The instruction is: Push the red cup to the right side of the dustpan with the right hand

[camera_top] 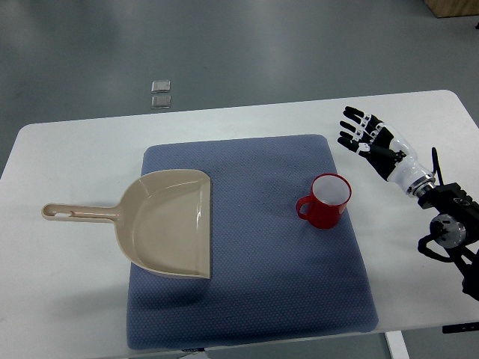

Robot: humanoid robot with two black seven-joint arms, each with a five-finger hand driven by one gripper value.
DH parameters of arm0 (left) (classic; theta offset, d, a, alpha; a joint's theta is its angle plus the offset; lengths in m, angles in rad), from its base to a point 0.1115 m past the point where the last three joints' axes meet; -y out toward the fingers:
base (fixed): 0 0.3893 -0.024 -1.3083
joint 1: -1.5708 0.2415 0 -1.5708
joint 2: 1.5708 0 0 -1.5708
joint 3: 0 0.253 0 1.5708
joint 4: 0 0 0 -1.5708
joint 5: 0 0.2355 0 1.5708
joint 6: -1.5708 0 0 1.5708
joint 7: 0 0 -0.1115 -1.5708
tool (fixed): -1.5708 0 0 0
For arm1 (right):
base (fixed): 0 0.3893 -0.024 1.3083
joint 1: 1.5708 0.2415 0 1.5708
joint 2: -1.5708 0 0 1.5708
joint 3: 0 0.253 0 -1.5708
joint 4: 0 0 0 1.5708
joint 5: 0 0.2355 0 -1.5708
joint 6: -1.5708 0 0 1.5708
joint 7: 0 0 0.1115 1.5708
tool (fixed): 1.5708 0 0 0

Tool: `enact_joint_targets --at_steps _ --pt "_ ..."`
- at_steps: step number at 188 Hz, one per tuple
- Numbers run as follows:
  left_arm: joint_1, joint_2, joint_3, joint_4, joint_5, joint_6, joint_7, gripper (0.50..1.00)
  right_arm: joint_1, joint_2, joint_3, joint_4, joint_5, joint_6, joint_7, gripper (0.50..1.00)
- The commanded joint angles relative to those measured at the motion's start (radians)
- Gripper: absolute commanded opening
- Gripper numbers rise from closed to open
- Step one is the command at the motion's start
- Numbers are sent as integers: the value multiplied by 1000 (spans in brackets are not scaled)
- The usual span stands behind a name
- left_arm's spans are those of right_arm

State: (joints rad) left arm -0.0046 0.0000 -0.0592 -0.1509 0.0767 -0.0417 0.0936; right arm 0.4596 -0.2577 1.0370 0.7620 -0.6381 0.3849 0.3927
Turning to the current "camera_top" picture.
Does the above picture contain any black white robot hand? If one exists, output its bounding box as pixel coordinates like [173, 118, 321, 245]
[338, 106, 435, 197]

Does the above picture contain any red mug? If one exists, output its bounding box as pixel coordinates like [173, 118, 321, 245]
[296, 173, 352, 230]

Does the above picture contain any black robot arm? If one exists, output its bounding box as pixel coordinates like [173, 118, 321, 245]
[412, 148, 478, 300]

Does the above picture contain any beige plastic dustpan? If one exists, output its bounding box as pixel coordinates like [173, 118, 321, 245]
[41, 169, 212, 280]

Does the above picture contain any wooden box corner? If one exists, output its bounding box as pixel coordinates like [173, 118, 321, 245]
[424, 0, 478, 18]

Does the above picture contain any white table leg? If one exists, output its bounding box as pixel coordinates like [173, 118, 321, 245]
[385, 331, 410, 359]

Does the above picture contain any black table control panel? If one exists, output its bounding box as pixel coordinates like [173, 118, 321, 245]
[442, 322, 479, 334]

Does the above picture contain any upper metal floor plate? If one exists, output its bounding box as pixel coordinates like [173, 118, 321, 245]
[151, 79, 171, 93]

